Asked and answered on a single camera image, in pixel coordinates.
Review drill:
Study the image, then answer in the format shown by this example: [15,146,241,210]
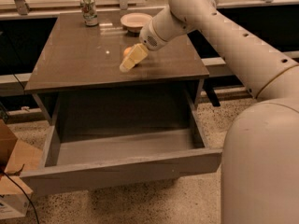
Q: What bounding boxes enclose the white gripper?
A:
[120,21,166,72]

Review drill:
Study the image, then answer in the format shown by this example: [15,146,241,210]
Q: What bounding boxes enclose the orange fruit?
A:
[123,47,132,57]

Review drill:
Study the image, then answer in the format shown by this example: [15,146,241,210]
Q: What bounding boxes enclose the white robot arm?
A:
[120,0,299,224]

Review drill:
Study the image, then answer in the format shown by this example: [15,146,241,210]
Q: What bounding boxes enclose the grey cabinet with glossy top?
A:
[24,7,210,126]

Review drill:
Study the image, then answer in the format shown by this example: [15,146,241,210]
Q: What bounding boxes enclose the open grey top drawer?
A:
[21,91,221,196]

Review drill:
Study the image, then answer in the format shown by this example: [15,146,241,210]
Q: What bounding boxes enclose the white ceramic bowl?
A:
[121,13,152,33]

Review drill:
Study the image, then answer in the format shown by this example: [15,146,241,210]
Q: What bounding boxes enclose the green soda can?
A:
[80,0,98,26]

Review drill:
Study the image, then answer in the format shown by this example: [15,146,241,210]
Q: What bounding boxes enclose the brown cardboard box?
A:
[0,120,42,219]

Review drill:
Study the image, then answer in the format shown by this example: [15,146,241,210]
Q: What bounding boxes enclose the black cable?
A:
[0,168,41,224]

